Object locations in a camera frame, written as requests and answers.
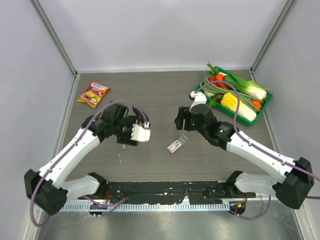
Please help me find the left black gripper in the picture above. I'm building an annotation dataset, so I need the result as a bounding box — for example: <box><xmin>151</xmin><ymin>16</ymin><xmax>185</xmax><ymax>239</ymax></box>
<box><xmin>114</xmin><ymin>116</ymin><xmax>143</xmax><ymax>145</ymax></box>

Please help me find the red staple box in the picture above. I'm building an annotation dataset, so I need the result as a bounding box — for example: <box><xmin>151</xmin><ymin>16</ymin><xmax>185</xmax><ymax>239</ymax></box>
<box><xmin>167</xmin><ymin>134</ymin><xmax>189</xmax><ymax>154</ymax></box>

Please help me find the black large stapler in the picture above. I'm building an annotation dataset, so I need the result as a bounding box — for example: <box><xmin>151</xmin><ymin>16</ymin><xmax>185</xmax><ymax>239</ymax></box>
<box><xmin>132</xmin><ymin>105</ymin><xmax>150</xmax><ymax>127</ymax></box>

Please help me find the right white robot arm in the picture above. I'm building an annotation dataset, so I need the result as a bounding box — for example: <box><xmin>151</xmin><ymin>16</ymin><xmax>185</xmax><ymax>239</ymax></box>
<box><xmin>174</xmin><ymin>104</ymin><xmax>315</xmax><ymax>210</ymax></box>

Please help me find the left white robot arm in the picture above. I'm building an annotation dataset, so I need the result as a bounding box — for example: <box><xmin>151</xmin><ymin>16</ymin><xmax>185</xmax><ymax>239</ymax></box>
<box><xmin>23</xmin><ymin>100</ymin><xmax>151</xmax><ymax>216</ymax></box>

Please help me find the green plastic tray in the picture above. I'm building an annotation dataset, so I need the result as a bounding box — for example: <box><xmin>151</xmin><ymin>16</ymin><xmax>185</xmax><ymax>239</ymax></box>
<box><xmin>195</xmin><ymin>63</ymin><xmax>273</xmax><ymax>127</ymax></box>

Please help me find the red chili pepper toy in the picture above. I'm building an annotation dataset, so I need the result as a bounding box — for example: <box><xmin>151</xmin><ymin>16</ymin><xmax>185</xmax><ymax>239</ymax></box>
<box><xmin>208</xmin><ymin>77</ymin><xmax>220</xmax><ymax>87</ymax></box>

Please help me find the yellow napa cabbage toy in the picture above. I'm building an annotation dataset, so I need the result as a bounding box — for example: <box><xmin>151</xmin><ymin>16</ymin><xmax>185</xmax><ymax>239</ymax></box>
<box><xmin>220</xmin><ymin>92</ymin><xmax>258</xmax><ymax>123</ymax></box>

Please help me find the orange candy bag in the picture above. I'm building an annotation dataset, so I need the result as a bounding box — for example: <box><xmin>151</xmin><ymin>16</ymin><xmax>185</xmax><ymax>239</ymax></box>
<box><xmin>77</xmin><ymin>81</ymin><xmax>110</xmax><ymax>109</ymax></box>

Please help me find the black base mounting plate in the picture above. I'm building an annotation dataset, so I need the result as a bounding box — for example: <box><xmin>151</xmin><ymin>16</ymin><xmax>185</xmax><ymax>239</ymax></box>
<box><xmin>77</xmin><ymin>180</ymin><xmax>257</xmax><ymax>205</ymax></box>

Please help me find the green long beans toy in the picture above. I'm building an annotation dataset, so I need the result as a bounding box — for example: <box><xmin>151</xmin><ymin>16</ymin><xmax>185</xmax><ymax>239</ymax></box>
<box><xmin>199</xmin><ymin>75</ymin><xmax>266</xmax><ymax>112</ymax></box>

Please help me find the green bok choy toy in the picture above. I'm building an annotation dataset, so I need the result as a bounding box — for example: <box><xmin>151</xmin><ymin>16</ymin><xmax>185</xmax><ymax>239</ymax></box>
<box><xmin>224</xmin><ymin>73</ymin><xmax>267</xmax><ymax>101</ymax></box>

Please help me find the small orange carrot toy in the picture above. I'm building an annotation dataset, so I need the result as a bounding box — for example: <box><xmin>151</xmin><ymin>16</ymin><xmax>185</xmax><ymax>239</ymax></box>
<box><xmin>251</xmin><ymin>99</ymin><xmax>262</xmax><ymax>109</ymax></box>

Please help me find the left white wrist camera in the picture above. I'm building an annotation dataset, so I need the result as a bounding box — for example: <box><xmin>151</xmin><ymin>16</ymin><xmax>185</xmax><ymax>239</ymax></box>
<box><xmin>130</xmin><ymin>124</ymin><xmax>151</xmax><ymax>143</ymax></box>

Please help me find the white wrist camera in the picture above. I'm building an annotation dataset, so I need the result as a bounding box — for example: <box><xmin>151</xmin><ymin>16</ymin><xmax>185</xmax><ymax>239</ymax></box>
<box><xmin>189</xmin><ymin>91</ymin><xmax>207</xmax><ymax>111</ymax></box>
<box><xmin>130</xmin><ymin>124</ymin><xmax>151</xmax><ymax>143</ymax></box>

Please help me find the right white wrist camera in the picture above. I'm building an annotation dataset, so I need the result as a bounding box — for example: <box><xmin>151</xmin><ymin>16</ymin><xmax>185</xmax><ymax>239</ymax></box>
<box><xmin>189</xmin><ymin>91</ymin><xmax>207</xmax><ymax>111</ymax></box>

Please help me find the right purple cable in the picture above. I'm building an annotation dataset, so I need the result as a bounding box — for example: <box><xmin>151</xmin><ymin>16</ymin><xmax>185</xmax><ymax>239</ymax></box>
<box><xmin>196</xmin><ymin>80</ymin><xmax>320</xmax><ymax>221</ymax></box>

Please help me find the purple cable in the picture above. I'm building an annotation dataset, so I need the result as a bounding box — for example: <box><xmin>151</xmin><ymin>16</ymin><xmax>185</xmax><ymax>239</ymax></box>
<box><xmin>29</xmin><ymin>99</ymin><xmax>151</xmax><ymax>228</ymax></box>
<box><xmin>196</xmin><ymin>80</ymin><xmax>320</xmax><ymax>221</ymax></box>

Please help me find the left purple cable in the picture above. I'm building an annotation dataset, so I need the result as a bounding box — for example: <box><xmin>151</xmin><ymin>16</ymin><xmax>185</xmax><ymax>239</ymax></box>
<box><xmin>29</xmin><ymin>99</ymin><xmax>151</xmax><ymax>228</ymax></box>

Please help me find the white slotted cable duct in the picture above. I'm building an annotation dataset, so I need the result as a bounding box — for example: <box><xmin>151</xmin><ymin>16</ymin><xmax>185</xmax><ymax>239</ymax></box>
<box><xmin>60</xmin><ymin>201</ymin><xmax>230</xmax><ymax>213</ymax></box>

